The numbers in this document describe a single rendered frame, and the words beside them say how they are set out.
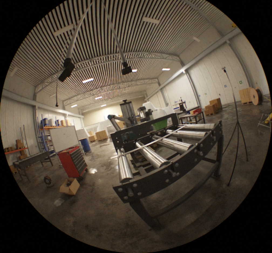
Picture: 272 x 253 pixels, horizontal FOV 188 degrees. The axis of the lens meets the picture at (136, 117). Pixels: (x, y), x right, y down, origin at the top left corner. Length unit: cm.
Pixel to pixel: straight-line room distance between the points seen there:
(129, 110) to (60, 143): 413
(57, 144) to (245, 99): 1181
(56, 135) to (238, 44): 1545
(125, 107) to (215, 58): 1070
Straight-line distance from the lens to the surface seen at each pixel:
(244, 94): 777
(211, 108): 653
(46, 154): 575
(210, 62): 1138
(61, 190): 243
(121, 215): 152
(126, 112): 230
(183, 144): 84
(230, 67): 1073
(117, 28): 796
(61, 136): 519
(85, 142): 631
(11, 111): 1053
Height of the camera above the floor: 128
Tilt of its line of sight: 1 degrees up
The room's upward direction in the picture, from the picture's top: 16 degrees counter-clockwise
